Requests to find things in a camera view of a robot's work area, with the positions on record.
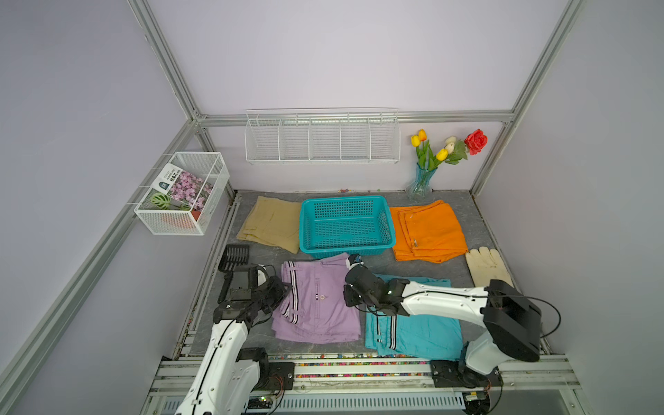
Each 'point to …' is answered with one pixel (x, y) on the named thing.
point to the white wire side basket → (159, 213)
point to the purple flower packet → (183, 187)
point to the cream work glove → (486, 265)
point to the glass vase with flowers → (419, 187)
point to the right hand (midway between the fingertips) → (343, 288)
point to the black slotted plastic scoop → (234, 255)
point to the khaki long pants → (273, 222)
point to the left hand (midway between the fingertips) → (293, 287)
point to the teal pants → (425, 338)
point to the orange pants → (428, 232)
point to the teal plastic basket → (352, 225)
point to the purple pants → (313, 307)
